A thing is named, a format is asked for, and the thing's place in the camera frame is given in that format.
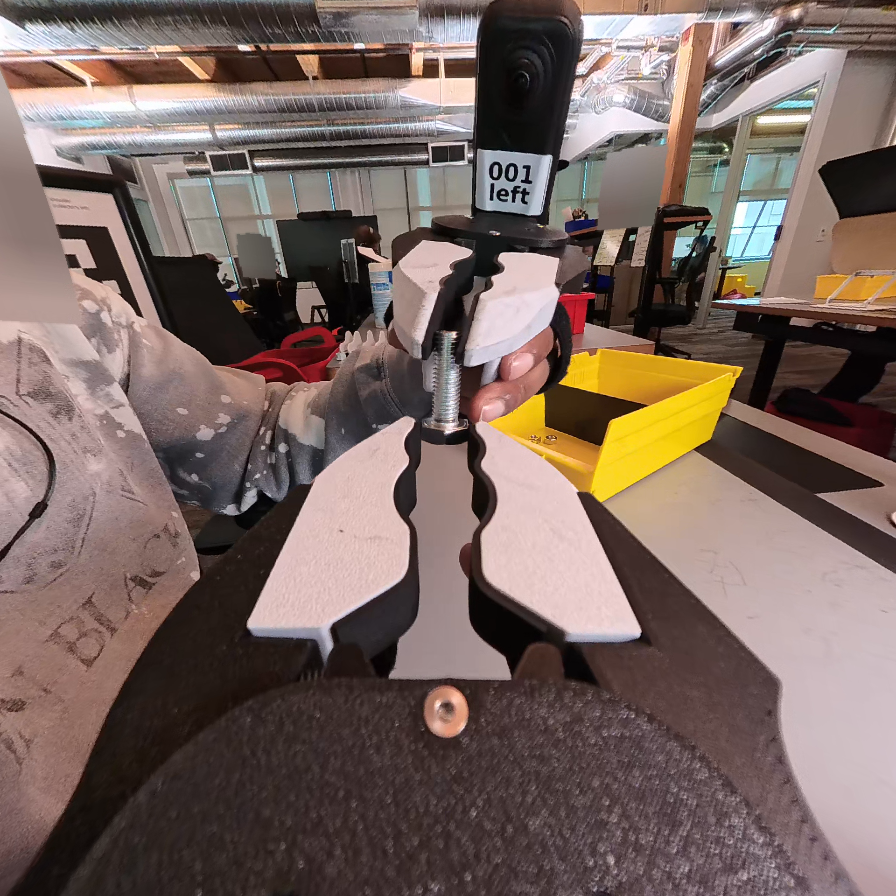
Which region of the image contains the white wipes canister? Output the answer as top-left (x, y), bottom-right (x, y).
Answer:
top-left (367, 258), bottom-right (395, 330)

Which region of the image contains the grey bin divider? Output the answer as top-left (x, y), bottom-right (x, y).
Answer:
top-left (545, 384), bottom-right (650, 448)

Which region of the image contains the steel hex bolt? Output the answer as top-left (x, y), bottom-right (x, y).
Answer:
top-left (420, 330), bottom-right (471, 446)

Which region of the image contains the red tote bag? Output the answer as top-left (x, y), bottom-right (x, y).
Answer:
top-left (227, 325), bottom-right (345, 385)

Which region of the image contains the person's left hand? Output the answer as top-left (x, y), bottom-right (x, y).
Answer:
top-left (468, 325), bottom-right (560, 423)

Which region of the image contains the silver air duct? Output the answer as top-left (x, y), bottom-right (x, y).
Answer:
top-left (14, 76), bottom-right (478, 156)
top-left (14, 0), bottom-right (491, 51)

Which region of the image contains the rack of white printed parts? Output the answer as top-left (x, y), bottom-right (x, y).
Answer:
top-left (337, 329), bottom-right (390, 362)

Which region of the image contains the yellow plastic bin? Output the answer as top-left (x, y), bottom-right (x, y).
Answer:
top-left (490, 348), bottom-right (744, 502)
top-left (814, 273), bottom-right (896, 302)

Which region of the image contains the black board document stand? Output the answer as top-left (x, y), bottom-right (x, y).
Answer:
top-left (818, 145), bottom-right (896, 309)

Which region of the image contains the red storage bin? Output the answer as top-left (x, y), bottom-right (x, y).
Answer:
top-left (765, 387), bottom-right (896, 461)

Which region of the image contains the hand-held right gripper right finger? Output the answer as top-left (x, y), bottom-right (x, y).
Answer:
top-left (468, 420), bottom-right (644, 645)

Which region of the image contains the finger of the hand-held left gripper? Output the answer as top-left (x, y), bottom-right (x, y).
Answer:
top-left (391, 240), bottom-right (476, 359)
top-left (463, 251), bottom-right (562, 368)

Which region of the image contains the black neck cord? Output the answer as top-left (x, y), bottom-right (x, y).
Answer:
top-left (0, 409), bottom-right (58, 562)

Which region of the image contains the black display screen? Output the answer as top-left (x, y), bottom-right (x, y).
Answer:
top-left (276, 212), bottom-right (382, 282)

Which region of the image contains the framed marker board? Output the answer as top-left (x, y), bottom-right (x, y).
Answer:
top-left (38, 164), bottom-right (167, 328)

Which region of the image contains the wooden top desk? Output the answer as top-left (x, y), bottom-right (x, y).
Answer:
top-left (710, 296), bottom-right (896, 412)

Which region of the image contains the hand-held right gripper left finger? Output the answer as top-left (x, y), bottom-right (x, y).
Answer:
top-left (246, 416), bottom-right (423, 645)

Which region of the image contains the black office chair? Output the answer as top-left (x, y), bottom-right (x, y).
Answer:
top-left (632, 204), bottom-right (716, 342)

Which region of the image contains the red parts bin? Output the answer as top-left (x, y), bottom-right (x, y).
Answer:
top-left (559, 291), bottom-right (598, 336)

